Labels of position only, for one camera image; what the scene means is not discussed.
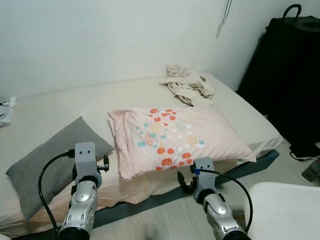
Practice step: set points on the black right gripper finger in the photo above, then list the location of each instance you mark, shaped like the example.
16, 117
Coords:
181, 182

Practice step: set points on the grey fabric pillow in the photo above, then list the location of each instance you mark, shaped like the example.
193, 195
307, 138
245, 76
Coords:
40, 165

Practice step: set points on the pink pillow with dotted print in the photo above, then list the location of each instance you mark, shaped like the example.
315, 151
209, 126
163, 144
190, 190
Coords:
200, 140

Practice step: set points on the white plastic shell chair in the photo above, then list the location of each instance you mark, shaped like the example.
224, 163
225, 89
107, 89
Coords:
285, 215

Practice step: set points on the mattress with beige sheet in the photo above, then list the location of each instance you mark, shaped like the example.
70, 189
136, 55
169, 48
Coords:
75, 100

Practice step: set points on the crumpled beige cloth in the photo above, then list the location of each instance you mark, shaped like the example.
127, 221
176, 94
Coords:
187, 87

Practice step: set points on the blue and white plastic bag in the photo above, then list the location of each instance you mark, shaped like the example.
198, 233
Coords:
5, 115

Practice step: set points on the white blind wand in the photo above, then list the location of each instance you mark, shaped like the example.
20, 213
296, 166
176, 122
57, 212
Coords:
220, 31

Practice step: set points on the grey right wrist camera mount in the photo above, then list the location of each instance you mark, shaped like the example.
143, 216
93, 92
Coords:
205, 175

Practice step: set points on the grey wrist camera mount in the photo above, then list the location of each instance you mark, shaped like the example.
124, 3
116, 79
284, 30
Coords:
205, 175
85, 157

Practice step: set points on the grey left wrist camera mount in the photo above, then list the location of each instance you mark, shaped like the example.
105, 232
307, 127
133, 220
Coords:
85, 157

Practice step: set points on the grey power strip red switch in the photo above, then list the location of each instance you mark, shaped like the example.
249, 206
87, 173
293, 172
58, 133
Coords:
312, 171

